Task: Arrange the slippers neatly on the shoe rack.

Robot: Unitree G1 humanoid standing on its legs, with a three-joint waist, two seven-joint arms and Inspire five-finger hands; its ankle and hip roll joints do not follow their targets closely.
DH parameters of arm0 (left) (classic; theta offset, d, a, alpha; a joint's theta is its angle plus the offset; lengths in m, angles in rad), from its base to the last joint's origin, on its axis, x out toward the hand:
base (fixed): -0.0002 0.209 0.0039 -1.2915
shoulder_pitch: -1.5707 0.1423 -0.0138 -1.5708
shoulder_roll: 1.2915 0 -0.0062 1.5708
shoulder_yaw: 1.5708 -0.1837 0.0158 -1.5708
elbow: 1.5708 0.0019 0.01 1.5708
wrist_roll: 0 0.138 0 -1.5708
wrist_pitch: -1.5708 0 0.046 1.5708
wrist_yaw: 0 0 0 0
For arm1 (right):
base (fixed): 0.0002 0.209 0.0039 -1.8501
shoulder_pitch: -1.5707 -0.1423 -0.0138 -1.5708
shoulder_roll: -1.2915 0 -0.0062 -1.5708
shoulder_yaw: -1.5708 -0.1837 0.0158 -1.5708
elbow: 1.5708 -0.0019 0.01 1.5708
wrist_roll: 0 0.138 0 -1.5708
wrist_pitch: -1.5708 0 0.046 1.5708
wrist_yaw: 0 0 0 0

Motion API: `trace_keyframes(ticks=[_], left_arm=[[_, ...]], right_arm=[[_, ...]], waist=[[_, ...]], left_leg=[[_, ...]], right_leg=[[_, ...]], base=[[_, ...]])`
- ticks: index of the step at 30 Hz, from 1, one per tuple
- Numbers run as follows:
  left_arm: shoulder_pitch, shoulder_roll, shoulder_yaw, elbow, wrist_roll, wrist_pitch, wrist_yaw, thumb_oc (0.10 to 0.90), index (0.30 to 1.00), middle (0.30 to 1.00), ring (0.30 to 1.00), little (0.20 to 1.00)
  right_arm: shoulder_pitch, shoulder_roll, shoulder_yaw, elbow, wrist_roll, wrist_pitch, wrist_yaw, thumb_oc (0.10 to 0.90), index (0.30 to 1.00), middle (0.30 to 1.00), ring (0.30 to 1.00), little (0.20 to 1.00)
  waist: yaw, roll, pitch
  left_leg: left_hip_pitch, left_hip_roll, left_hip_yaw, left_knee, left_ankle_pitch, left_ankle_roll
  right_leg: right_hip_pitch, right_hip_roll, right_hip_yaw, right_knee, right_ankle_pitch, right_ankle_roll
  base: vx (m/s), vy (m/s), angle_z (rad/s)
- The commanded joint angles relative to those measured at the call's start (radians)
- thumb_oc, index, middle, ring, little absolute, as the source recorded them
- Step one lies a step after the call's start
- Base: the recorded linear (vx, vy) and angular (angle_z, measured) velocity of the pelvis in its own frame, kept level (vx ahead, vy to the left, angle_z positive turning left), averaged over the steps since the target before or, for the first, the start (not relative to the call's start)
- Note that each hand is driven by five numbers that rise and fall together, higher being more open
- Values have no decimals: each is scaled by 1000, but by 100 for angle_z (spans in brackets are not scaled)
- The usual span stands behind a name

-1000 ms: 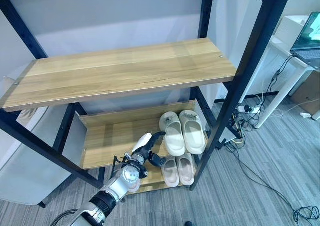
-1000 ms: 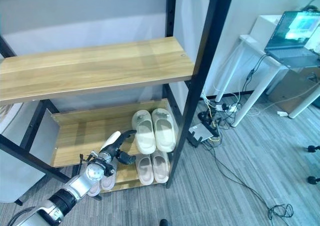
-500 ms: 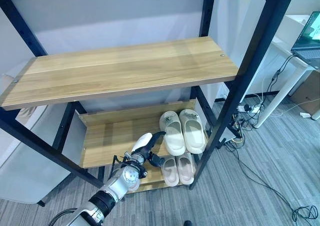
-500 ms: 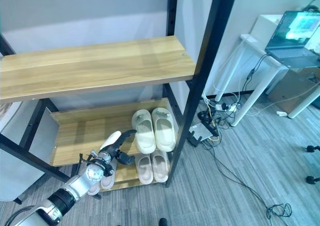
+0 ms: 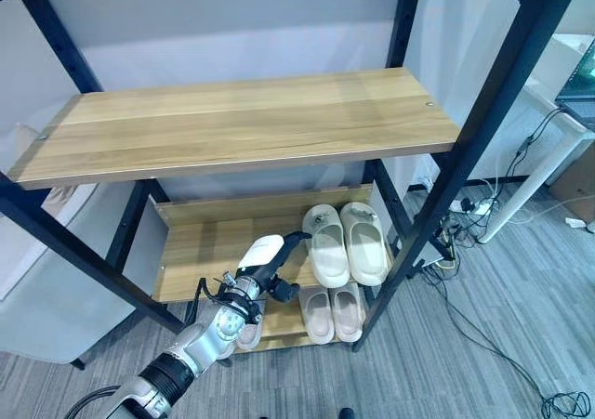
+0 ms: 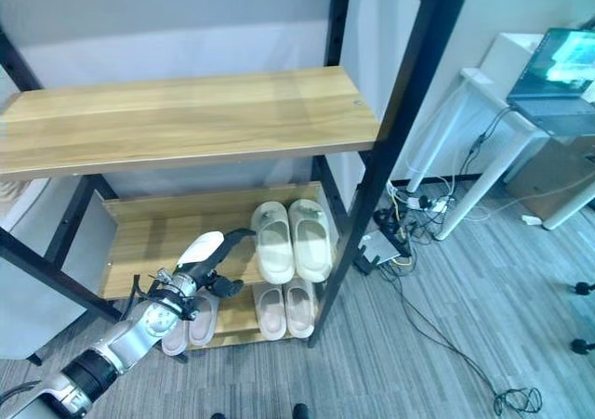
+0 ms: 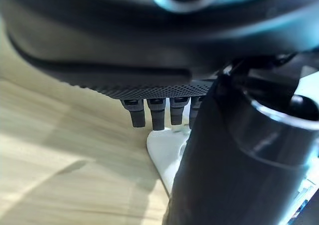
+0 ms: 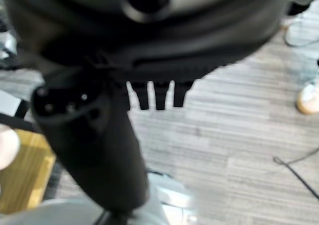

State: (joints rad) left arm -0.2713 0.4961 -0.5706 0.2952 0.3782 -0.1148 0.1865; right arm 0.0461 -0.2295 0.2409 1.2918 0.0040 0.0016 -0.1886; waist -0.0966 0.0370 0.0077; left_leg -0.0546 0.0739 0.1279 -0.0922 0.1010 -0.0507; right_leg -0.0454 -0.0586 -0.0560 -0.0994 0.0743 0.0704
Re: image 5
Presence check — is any yellow cable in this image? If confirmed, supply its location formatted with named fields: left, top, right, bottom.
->
left=436, top=226, right=460, bottom=271

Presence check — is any small low wooden shelf board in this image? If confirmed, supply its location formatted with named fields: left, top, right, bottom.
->
left=231, top=292, right=369, bottom=354

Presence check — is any cardboard box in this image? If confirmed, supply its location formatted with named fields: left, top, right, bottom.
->
left=547, top=156, right=595, bottom=221

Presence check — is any white power strip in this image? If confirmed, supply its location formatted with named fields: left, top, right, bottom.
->
left=459, top=197, right=493, bottom=216

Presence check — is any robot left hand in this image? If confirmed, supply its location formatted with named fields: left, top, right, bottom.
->
left=237, top=231, right=312, bottom=303

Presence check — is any dark laptop computer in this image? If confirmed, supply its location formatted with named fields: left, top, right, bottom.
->
left=555, top=33, right=595, bottom=130

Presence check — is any black metal rack frame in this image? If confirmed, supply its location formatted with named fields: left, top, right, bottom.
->
left=0, top=0, right=588, bottom=354

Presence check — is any wooden shelf board with backstop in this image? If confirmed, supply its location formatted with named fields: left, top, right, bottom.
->
left=152, top=183, right=397, bottom=304

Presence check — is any white desk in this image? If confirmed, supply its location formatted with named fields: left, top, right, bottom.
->
left=477, top=77, right=595, bottom=246

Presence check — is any cream slipper with charm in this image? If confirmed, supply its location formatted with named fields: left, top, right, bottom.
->
left=301, top=205, right=351, bottom=287
left=338, top=202, right=390, bottom=287

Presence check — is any long black floor cable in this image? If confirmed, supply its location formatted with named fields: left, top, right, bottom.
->
left=420, top=260, right=592, bottom=419

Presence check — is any beige pink slipper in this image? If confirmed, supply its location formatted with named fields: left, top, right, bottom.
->
left=297, top=286, right=337, bottom=346
left=328, top=282, right=367, bottom=343

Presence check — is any large wooden shelf board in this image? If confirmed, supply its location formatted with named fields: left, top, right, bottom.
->
left=7, top=68, right=469, bottom=192

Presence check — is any black hanging desk cable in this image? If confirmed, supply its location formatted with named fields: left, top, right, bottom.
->
left=505, top=106, right=564, bottom=186

